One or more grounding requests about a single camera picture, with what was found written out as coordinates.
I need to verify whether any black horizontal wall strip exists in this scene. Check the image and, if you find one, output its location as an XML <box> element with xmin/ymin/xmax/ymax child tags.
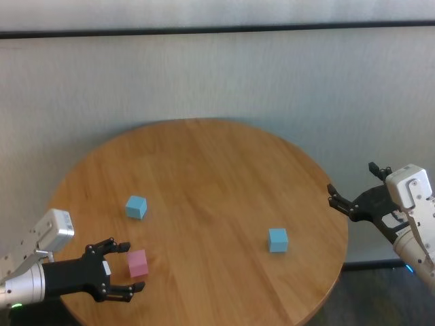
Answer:
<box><xmin>0</xmin><ymin>19</ymin><xmax>435</xmax><ymax>41</ymax></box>

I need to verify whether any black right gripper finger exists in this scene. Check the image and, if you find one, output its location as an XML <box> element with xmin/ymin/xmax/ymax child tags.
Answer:
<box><xmin>326</xmin><ymin>183</ymin><xmax>356</xmax><ymax>218</ymax></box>
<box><xmin>368</xmin><ymin>162</ymin><xmax>392</xmax><ymax>186</ymax></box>

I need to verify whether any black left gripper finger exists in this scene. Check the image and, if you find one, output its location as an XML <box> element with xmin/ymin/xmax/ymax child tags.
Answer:
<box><xmin>86</xmin><ymin>237</ymin><xmax>132</xmax><ymax>262</ymax></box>
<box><xmin>100</xmin><ymin>280</ymin><xmax>147</xmax><ymax>304</ymax></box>

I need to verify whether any blue cube block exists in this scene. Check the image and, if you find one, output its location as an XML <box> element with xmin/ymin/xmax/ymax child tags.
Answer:
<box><xmin>125</xmin><ymin>195</ymin><xmax>148</xmax><ymax>221</ymax></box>
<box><xmin>266</xmin><ymin>228</ymin><xmax>289</xmax><ymax>254</ymax></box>

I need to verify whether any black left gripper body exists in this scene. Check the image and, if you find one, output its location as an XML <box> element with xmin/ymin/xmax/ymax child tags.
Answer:
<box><xmin>42</xmin><ymin>249</ymin><xmax>113</xmax><ymax>304</ymax></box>

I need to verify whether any pink cube block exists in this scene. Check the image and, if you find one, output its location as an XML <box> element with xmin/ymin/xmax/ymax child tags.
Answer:
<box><xmin>126</xmin><ymin>249</ymin><xmax>150</xmax><ymax>278</ymax></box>

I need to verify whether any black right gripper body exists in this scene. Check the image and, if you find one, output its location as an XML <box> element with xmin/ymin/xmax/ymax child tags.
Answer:
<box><xmin>349</xmin><ymin>185</ymin><xmax>413</xmax><ymax>245</ymax></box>

